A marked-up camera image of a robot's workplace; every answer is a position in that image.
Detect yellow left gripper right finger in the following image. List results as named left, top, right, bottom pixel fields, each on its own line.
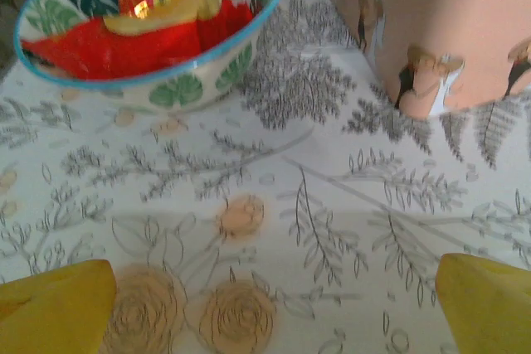
left=434, top=252, right=531, bottom=354

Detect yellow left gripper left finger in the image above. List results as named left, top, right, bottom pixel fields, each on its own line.
left=0, top=259, right=118, bottom=354

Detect floral tablecloth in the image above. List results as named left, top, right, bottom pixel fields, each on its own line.
left=0, top=0, right=531, bottom=354

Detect leaf-patterned bowl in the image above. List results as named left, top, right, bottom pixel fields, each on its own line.
left=13, top=0, right=288, bottom=114

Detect red toy fruit slices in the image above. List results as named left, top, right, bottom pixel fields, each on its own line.
left=20, top=0, right=255, bottom=82

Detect pink tin box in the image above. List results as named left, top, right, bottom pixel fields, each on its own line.
left=306, top=0, right=531, bottom=119

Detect yellow toy lemon slice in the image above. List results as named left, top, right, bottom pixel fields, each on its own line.
left=102, top=0, right=221, bottom=36

